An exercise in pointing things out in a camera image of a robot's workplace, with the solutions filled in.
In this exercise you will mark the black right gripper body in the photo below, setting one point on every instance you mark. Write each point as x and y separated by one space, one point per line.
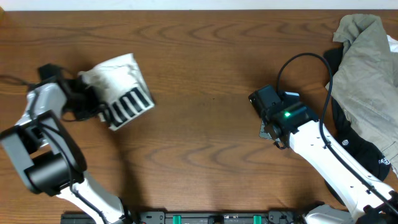
263 132

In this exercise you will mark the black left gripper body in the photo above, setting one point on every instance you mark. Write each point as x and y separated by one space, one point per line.
86 101

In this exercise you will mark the white t-shirt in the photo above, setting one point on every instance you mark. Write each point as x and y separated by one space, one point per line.
120 85

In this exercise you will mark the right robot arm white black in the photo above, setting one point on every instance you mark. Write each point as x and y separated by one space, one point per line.
367 199

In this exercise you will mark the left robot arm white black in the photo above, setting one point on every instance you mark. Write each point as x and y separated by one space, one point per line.
49 161

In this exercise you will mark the black garment with logo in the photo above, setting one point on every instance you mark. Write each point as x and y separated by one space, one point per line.
357 146

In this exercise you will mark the grey khaki garment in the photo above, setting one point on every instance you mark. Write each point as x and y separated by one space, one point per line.
367 77

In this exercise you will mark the white garment in pile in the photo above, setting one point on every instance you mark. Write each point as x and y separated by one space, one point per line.
393 44

